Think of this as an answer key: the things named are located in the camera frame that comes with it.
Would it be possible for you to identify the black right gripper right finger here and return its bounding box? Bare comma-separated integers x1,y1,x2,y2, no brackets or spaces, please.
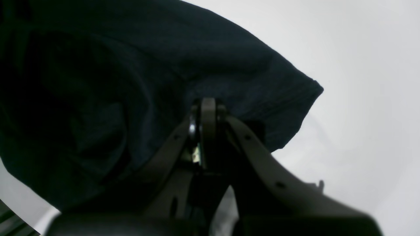
213,105,382,236

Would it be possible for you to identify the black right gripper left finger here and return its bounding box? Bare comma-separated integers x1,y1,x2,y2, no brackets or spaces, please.
46,98,217,236

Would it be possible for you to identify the black t-shirt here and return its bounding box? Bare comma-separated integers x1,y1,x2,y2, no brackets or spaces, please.
0,0,324,211

